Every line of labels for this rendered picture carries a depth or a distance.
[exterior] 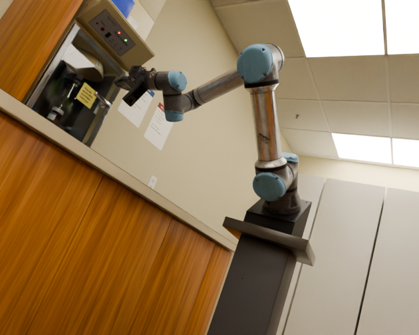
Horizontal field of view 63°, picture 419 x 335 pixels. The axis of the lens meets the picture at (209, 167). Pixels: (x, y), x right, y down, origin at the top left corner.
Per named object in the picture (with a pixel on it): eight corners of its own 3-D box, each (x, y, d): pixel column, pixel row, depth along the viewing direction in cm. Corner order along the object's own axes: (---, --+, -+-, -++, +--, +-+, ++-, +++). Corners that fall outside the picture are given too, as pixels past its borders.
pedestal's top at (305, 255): (312, 266, 144) (315, 257, 145) (305, 250, 117) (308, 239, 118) (243, 244, 158) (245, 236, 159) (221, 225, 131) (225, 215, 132)
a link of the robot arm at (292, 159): (300, 181, 141) (302, 149, 137) (292, 193, 130) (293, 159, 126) (273, 177, 147) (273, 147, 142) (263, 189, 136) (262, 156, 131)
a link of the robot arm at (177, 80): (176, 94, 127) (174, 71, 125) (155, 94, 133) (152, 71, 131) (189, 92, 133) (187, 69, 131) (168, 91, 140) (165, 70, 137)
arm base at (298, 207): (303, 200, 146) (304, 179, 143) (297, 217, 133) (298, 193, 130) (269, 196, 152) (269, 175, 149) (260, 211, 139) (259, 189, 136)
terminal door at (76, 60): (21, 111, 119) (75, 23, 130) (86, 153, 142) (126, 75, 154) (22, 111, 118) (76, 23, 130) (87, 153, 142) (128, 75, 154)
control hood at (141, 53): (75, 17, 130) (87, -2, 133) (128, 72, 156) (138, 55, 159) (94, 14, 124) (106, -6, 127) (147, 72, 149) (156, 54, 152)
